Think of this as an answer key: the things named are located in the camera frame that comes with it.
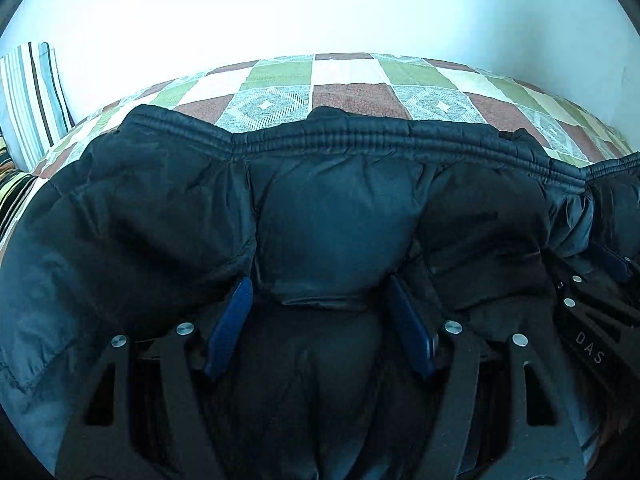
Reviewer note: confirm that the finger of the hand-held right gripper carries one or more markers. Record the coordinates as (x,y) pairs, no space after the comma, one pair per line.
(595,292)
(614,263)

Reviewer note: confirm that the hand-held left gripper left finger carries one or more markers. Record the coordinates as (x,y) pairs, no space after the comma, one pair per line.
(231,322)

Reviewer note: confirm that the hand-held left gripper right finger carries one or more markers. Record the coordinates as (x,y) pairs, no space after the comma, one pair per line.
(411,332)

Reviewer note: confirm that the black puffer jacket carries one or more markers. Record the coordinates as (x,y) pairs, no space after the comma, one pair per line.
(325,210)

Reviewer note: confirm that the bed with checkered sheet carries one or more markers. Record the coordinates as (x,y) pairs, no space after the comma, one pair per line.
(350,95)

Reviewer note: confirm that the yellow black striped pillow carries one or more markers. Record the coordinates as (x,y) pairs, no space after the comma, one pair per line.
(12,195)

